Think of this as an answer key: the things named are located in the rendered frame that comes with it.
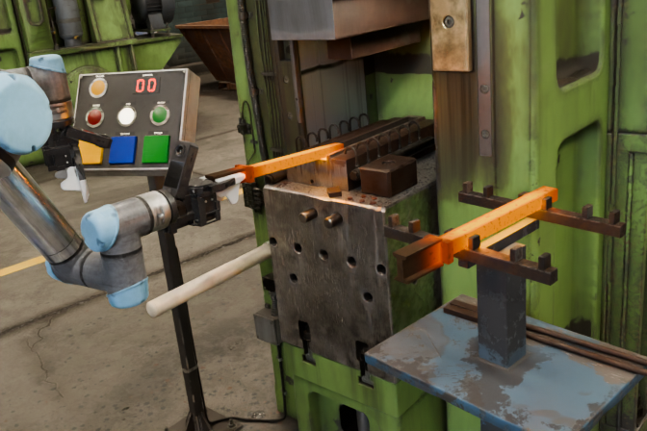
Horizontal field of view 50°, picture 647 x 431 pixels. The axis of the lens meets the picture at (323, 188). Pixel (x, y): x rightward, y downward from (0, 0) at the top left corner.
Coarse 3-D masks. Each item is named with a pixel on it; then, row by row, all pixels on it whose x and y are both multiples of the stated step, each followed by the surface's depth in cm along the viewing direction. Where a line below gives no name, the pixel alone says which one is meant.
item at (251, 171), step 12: (336, 144) 169; (288, 156) 158; (300, 156) 159; (312, 156) 162; (324, 156) 165; (228, 168) 146; (240, 168) 145; (252, 168) 146; (264, 168) 150; (276, 168) 153; (252, 180) 147
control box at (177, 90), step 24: (120, 72) 191; (144, 72) 189; (168, 72) 186; (192, 72) 187; (96, 96) 191; (120, 96) 189; (144, 96) 187; (168, 96) 185; (192, 96) 187; (144, 120) 186; (168, 120) 183; (192, 120) 187; (96, 168) 187; (120, 168) 185; (144, 168) 183
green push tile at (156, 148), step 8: (144, 136) 184; (152, 136) 183; (160, 136) 182; (168, 136) 182; (144, 144) 183; (152, 144) 183; (160, 144) 182; (168, 144) 182; (144, 152) 183; (152, 152) 182; (160, 152) 181; (168, 152) 182; (144, 160) 182; (152, 160) 182; (160, 160) 181
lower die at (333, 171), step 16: (368, 128) 191; (416, 128) 185; (432, 128) 189; (320, 144) 182; (352, 144) 171; (368, 144) 173; (384, 144) 172; (320, 160) 167; (336, 160) 163; (352, 160) 163; (288, 176) 176; (304, 176) 172; (320, 176) 168; (336, 176) 165
